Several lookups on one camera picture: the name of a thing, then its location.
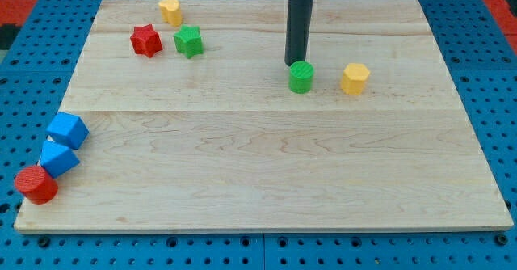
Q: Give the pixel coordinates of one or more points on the blue cube block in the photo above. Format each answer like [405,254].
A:
[68,130]

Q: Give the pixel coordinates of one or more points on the blue triangle block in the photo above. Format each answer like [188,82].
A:
[57,159]

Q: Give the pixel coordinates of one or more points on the green cylinder block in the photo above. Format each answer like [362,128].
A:
[300,77]

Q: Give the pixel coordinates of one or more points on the green star block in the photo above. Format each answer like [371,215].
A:
[188,41]

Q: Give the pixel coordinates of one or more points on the yellow heart block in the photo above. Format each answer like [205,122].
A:
[171,12]

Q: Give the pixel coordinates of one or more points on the red cylinder block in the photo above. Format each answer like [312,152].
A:
[36,184]

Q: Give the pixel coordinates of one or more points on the light wooden board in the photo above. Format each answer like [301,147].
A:
[217,143]

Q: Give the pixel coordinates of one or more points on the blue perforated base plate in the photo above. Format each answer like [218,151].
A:
[40,44]

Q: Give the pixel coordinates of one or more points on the yellow hexagon block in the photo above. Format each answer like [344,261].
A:
[354,79]

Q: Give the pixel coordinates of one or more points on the red star block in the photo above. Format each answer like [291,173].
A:
[145,40]

